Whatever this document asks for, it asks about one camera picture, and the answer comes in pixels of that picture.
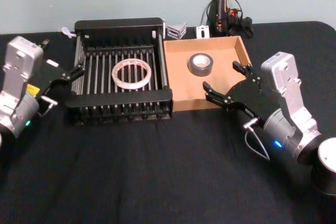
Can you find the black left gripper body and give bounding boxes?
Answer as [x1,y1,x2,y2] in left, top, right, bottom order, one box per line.
[26,56,67,99]

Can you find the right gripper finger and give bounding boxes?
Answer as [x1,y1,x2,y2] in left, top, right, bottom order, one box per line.
[202,81,234,111]
[232,60,254,82]

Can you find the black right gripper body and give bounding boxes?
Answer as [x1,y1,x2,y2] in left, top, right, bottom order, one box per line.
[226,73,266,128]

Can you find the roll of silver tape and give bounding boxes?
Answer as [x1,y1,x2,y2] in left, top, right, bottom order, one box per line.
[187,52,214,77]

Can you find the roll of white tape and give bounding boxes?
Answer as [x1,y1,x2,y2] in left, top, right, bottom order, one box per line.
[111,59,152,92]

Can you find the small white three-armed plastic piece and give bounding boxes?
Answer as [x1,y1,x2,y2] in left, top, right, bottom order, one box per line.
[60,26,77,38]

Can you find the shallow brown cardboard tray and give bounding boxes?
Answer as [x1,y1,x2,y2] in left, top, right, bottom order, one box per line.
[163,35,254,112]

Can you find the white slotted plastic plate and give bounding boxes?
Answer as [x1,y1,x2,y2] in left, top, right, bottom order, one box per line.
[194,25,211,38]

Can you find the black rack with steel bars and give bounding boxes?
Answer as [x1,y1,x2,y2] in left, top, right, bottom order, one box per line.
[64,17,173,127]

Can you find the black table cloth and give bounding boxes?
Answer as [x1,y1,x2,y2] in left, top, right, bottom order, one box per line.
[0,20,336,224]

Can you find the left gripper cable silver plug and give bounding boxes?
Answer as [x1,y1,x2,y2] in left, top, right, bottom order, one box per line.
[38,94,59,116]

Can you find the gripper cable silver plug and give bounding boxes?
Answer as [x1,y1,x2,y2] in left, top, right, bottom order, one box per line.
[243,118,271,162]
[38,94,59,116]

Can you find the right gripper cable silver plug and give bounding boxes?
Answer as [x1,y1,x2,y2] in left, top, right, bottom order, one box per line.
[243,118,271,162]

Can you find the black corded tool orange parts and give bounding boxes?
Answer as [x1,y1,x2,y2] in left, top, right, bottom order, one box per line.
[214,0,231,36]

